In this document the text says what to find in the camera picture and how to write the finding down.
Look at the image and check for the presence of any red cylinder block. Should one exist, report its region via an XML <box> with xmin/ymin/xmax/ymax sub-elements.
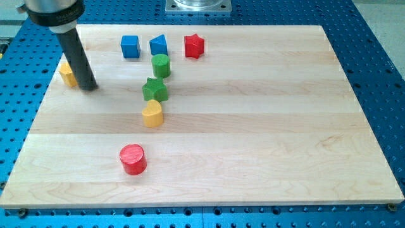
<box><xmin>119</xmin><ymin>144</ymin><xmax>147</xmax><ymax>175</ymax></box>

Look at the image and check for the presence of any brass board stopper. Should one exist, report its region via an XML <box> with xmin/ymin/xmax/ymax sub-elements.
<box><xmin>17</xmin><ymin>208</ymin><xmax>27</xmax><ymax>218</ymax></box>
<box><xmin>387</xmin><ymin>203</ymin><xmax>397</xmax><ymax>212</ymax></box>

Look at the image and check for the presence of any left brass board stopper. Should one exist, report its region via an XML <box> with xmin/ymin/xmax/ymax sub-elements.
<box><xmin>17</xmin><ymin>208</ymin><xmax>27</xmax><ymax>218</ymax></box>

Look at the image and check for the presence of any yellow hexagon block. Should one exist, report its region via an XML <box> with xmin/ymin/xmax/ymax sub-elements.
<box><xmin>59</xmin><ymin>62</ymin><xmax>78</xmax><ymax>87</ymax></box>

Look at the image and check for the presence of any green cylinder block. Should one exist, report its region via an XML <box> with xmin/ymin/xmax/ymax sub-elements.
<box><xmin>151</xmin><ymin>54</ymin><xmax>171</xmax><ymax>79</ymax></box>

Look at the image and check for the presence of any blue cube block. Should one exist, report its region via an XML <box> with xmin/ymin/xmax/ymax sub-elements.
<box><xmin>120</xmin><ymin>35</ymin><xmax>140</xmax><ymax>58</ymax></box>

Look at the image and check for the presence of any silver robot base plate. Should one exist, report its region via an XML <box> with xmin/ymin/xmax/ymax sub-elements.
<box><xmin>165</xmin><ymin>0</ymin><xmax>232</xmax><ymax>13</ymax></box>

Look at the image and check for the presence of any green star block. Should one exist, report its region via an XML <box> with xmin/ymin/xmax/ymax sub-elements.
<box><xmin>142</xmin><ymin>77</ymin><xmax>168</xmax><ymax>102</ymax></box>

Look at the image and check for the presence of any red star block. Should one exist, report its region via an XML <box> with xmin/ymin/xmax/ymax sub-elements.
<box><xmin>184</xmin><ymin>34</ymin><xmax>205</xmax><ymax>59</ymax></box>

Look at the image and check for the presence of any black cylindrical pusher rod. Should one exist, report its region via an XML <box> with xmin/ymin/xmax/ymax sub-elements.
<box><xmin>56</xmin><ymin>28</ymin><xmax>98</xmax><ymax>91</ymax></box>

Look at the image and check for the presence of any right brass board stopper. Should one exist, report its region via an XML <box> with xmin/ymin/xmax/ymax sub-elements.
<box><xmin>387</xmin><ymin>203</ymin><xmax>397</xmax><ymax>212</ymax></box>

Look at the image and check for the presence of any light wooden board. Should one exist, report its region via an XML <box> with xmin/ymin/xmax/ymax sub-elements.
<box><xmin>1</xmin><ymin>25</ymin><xmax>404</xmax><ymax>209</ymax></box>

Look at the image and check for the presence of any blue triangle block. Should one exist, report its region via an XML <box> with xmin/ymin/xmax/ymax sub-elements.
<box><xmin>149</xmin><ymin>34</ymin><xmax>168</xmax><ymax>56</ymax></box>

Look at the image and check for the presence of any yellow heart block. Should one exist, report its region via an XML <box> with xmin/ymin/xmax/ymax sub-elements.
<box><xmin>142</xmin><ymin>99</ymin><xmax>164</xmax><ymax>128</ymax></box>

